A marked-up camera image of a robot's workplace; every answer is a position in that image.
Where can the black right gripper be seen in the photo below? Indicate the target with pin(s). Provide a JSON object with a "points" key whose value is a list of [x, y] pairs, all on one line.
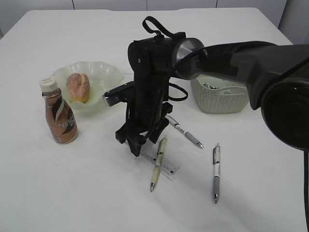
{"points": [[136, 130]]}

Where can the clear plastic ruler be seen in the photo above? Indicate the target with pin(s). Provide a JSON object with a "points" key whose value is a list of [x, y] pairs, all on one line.
{"points": [[168, 168]]}

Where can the light blue white pen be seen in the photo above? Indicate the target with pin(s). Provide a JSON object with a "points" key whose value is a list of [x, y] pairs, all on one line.
{"points": [[185, 133]]}

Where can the brown Nescafe coffee bottle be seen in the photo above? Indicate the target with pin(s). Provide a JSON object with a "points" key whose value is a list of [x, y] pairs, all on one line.
{"points": [[59, 115]]}

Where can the grey white pen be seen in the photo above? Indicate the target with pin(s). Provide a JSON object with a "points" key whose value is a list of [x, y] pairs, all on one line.
{"points": [[216, 173]]}

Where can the sugared bread roll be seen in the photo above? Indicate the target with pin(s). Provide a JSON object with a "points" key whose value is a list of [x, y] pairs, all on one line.
{"points": [[78, 87]]}

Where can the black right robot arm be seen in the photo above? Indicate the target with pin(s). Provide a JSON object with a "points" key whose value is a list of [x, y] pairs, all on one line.
{"points": [[276, 78]]}

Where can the cream yellow-green pen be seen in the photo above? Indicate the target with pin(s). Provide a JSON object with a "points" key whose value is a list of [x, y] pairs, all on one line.
{"points": [[158, 163]]}

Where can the pale green wavy glass plate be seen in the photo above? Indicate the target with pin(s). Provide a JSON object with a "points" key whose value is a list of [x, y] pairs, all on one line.
{"points": [[102, 77]]}

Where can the pale green plastic basket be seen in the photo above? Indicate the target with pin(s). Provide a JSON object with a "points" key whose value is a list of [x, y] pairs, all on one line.
{"points": [[214, 101]]}

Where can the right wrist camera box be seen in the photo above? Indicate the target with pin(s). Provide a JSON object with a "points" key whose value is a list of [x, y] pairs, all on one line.
{"points": [[123, 93]]}

